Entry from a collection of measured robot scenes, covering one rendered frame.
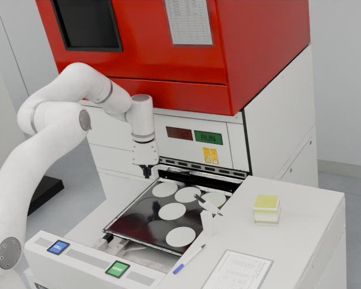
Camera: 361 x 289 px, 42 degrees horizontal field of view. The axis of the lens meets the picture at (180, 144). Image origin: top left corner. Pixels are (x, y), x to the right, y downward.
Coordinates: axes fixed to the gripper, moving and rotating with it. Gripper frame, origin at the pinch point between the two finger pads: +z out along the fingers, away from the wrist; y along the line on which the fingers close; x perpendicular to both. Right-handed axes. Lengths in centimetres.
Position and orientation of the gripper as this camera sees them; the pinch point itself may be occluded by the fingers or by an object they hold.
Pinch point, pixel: (147, 172)
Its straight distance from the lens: 181.9
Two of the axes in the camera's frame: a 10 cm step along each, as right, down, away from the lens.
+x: 0.9, -4.9, 8.6
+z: 0.4, 8.7, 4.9
